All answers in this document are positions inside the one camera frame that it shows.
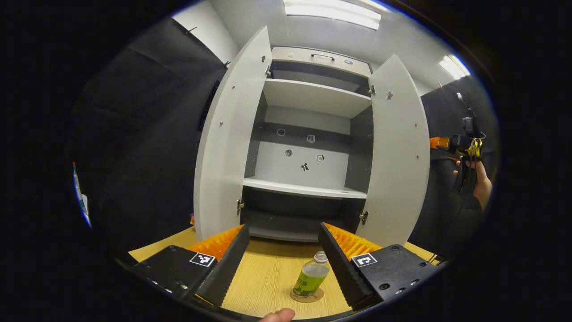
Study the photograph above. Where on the green label clear bottle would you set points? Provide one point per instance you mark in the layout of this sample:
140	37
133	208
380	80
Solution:
310	279

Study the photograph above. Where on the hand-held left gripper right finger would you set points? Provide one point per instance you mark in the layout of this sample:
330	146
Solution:
342	268

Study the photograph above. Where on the grey cabinet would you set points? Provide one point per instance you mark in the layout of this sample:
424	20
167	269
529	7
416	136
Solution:
313	96

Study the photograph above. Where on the ceiling light panel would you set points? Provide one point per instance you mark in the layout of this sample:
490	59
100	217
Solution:
454	67
333	13

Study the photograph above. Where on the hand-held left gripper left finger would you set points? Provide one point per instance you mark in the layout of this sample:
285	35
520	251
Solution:
228	268

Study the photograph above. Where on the round cork coaster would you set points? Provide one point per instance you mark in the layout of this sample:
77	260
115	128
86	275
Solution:
308	299

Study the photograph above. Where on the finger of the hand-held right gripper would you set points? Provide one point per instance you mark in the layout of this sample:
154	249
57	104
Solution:
440	143

